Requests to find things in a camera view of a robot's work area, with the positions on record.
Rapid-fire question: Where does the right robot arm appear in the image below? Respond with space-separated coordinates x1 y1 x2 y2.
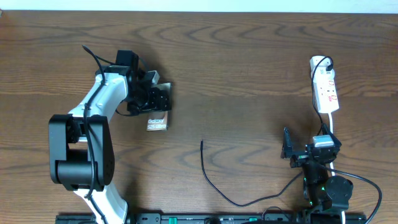
281 124 353 223

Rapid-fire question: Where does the black USB charging cable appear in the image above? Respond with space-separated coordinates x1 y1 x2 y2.
200 55 335 208

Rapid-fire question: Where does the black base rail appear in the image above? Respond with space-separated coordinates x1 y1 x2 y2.
54 211 366 224

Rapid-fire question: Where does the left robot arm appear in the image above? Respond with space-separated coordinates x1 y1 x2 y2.
49 48 172 224

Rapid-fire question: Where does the white power strip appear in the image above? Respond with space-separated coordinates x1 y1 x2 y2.
310 55 340 114

